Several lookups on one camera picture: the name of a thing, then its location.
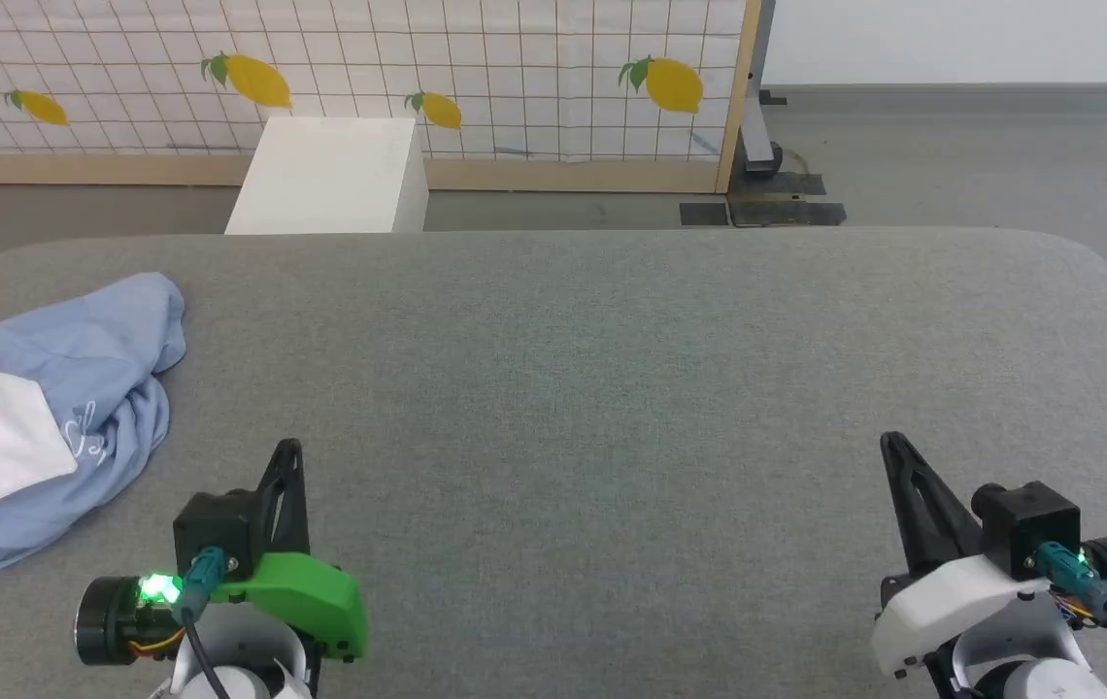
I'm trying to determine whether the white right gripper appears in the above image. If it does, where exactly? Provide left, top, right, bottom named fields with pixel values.
left=870, top=432, right=1052, bottom=681

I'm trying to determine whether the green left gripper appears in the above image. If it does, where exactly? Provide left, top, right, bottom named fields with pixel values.
left=211, top=440, right=369, bottom=664

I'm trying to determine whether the light blue white-collared shirt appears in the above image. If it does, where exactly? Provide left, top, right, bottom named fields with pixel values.
left=0, top=272, right=187, bottom=613

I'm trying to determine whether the white box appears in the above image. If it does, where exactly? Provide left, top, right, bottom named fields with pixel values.
left=225, top=116, right=430, bottom=236

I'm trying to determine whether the grey metal stand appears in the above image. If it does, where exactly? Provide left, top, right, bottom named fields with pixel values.
left=736, top=0, right=826, bottom=200

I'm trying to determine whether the lemon print cloth partition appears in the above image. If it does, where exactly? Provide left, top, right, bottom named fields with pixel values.
left=0, top=0, right=764, bottom=195

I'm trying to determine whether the black left camera cable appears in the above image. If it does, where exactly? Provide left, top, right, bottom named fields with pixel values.
left=172, top=547, right=234, bottom=699

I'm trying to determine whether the black camera cable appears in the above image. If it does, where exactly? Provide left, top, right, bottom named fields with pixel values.
left=1037, top=542, right=1107, bottom=685
left=172, top=547, right=234, bottom=699

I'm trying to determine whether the black right camera cable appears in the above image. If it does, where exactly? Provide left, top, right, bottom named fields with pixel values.
left=1037, top=542, right=1107, bottom=685

